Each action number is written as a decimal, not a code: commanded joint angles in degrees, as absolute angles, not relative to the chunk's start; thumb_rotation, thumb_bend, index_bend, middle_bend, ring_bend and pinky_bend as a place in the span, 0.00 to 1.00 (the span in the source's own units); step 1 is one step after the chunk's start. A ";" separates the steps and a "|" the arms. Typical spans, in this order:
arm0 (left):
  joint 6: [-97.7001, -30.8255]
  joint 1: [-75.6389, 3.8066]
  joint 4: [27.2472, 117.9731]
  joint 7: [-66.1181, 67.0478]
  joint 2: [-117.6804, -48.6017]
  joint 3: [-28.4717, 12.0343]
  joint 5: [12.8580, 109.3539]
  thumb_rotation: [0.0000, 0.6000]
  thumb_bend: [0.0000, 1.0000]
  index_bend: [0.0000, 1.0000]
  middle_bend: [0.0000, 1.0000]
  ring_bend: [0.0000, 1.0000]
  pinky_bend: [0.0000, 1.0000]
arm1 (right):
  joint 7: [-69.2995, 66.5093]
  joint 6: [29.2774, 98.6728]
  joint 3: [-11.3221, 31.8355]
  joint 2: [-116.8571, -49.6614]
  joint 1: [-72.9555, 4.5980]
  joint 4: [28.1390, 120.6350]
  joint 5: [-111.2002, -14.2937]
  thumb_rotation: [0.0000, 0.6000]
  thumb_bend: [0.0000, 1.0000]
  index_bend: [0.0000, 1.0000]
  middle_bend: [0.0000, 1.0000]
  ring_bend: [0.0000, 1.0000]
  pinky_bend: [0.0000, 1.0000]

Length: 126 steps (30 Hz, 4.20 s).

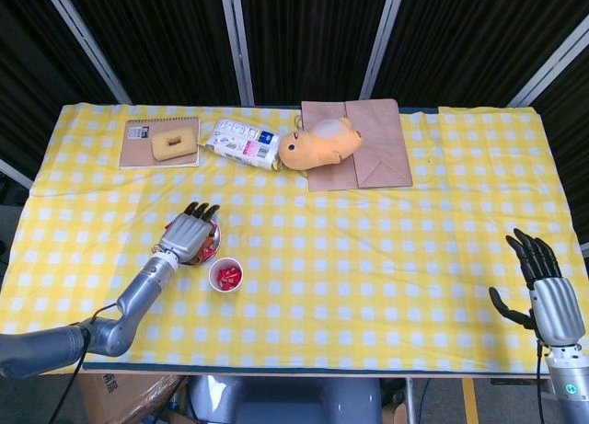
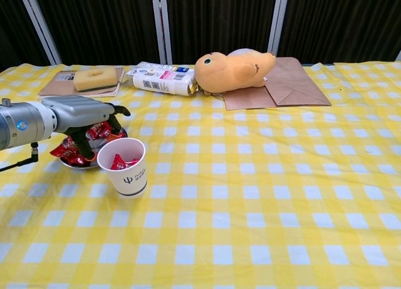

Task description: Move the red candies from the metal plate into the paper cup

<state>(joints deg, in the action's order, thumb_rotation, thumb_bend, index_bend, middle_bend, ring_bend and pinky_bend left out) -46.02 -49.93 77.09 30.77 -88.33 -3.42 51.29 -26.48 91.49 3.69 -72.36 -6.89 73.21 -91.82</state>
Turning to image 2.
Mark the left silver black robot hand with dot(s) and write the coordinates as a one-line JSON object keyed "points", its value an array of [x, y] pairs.
{"points": [[78, 113]]}

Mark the round metal plate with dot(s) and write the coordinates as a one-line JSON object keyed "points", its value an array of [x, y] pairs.
{"points": [[78, 166]]}

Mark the white paper cup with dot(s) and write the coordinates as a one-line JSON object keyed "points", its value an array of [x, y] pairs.
{"points": [[131, 179]]}

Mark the brown spiral notebook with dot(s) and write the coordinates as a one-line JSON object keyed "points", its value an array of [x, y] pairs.
{"points": [[56, 88]]}

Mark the yellow sponge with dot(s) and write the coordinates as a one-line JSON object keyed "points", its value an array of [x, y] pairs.
{"points": [[94, 79]]}

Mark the white printed plastic package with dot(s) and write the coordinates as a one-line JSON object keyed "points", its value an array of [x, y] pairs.
{"points": [[163, 79]]}

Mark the black pleated curtain panel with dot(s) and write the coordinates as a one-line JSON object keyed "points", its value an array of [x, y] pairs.
{"points": [[219, 19], [12, 19], [344, 19], [109, 19]]}

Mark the orange plush toy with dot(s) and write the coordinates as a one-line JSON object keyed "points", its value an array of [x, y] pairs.
{"points": [[225, 76]]}

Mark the yellow white checkered tablecloth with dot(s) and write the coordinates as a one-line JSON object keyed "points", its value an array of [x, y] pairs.
{"points": [[219, 192]]}

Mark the brown paper bag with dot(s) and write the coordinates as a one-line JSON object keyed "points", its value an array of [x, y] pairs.
{"points": [[297, 82], [247, 99]]}

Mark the grey metal frame post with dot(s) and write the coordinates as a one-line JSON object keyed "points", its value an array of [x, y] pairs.
{"points": [[399, 55], [37, 22], [161, 25], [279, 19]]}

